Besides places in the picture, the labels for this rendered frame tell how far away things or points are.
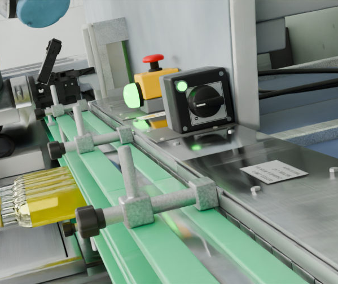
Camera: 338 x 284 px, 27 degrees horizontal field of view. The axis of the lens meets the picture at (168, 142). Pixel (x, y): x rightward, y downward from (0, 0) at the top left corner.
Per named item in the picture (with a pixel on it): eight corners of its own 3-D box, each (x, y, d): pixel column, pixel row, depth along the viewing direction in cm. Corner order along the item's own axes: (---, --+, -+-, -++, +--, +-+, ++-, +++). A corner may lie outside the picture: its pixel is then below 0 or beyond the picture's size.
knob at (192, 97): (221, 113, 98) (228, 115, 95) (190, 120, 97) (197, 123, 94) (215, 81, 97) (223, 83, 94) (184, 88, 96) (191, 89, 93)
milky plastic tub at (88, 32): (128, 101, 191) (97, 108, 190) (112, 19, 187) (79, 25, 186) (140, 106, 174) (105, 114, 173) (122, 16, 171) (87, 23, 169)
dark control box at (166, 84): (221, 116, 106) (167, 128, 105) (212, 64, 105) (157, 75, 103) (238, 122, 98) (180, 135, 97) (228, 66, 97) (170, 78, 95)
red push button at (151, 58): (143, 75, 129) (139, 56, 129) (164, 70, 130) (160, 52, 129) (147, 76, 125) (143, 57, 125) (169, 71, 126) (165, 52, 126)
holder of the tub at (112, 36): (134, 120, 192) (106, 126, 191) (114, 19, 187) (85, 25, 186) (146, 127, 176) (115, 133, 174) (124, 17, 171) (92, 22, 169)
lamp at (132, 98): (140, 105, 130) (124, 108, 130) (135, 81, 129) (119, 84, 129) (145, 107, 126) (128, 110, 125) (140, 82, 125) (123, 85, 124)
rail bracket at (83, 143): (132, 139, 113) (49, 158, 110) (123, 94, 112) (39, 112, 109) (137, 142, 109) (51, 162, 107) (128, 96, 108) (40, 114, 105)
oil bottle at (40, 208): (121, 199, 145) (17, 224, 141) (116, 173, 144) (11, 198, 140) (126, 205, 139) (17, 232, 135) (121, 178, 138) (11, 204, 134)
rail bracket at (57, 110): (95, 146, 172) (44, 158, 170) (80, 79, 169) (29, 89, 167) (96, 148, 169) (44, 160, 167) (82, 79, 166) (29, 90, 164)
